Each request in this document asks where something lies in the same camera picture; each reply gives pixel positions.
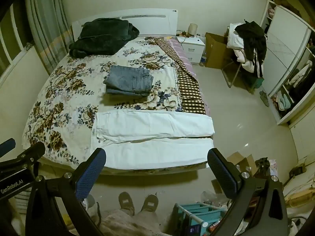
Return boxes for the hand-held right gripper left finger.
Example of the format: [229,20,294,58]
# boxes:
[25,147,107,236]

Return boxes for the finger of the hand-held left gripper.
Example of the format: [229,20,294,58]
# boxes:
[0,138,16,158]
[0,141,46,171]

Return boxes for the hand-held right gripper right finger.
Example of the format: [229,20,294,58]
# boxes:
[207,148,288,236]

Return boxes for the white pants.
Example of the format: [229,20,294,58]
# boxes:
[91,110,214,171]

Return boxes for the small cardboard box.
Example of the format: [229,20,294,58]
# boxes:
[226,151,257,177]

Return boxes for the black bag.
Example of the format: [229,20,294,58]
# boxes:
[255,157,270,177]

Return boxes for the person's left shoe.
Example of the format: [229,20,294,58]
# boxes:
[118,192,135,215]

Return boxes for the person's shoe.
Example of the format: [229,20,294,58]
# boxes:
[140,194,158,213]
[118,192,135,215]

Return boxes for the teal storage rack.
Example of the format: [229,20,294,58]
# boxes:
[172,202,232,236]

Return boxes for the person's legs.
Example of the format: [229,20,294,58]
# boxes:
[98,208,168,236]

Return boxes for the person's right shoe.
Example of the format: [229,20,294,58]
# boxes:
[140,194,158,213]

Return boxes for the floral bed sheet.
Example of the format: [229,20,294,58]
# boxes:
[22,36,187,171]

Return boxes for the grey slippers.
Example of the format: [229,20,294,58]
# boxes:
[259,90,270,108]

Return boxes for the brown checked cloth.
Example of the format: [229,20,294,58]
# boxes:
[155,38,206,115]

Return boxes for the white framed window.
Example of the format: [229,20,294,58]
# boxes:
[0,15,35,79]

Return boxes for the green bag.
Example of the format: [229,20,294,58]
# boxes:
[246,77,262,89]

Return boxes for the folded blue jeans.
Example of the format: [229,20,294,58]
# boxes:
[103,65,154,97]

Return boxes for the large cardboard box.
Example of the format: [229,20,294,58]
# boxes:
[205,32,235,69]

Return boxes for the white nightstand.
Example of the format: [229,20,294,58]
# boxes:
[176,35,206,64]

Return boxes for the pink sheet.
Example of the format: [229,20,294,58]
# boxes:
[167,38,212,116]

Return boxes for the chair piled with clothes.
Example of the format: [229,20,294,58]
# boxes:
[226,23,264,79]

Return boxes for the grey striped curtain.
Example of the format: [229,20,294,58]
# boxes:
[23,0,74,75]

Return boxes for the dark green blanket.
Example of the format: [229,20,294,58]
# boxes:
[69,18,140,57]

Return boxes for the black garment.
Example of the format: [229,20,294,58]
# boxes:
[234,20,268,63]

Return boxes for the white wardrobe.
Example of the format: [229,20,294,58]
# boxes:
[259,0,315,126]

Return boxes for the white bed headboard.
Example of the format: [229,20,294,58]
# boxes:
[71,9,178,42]

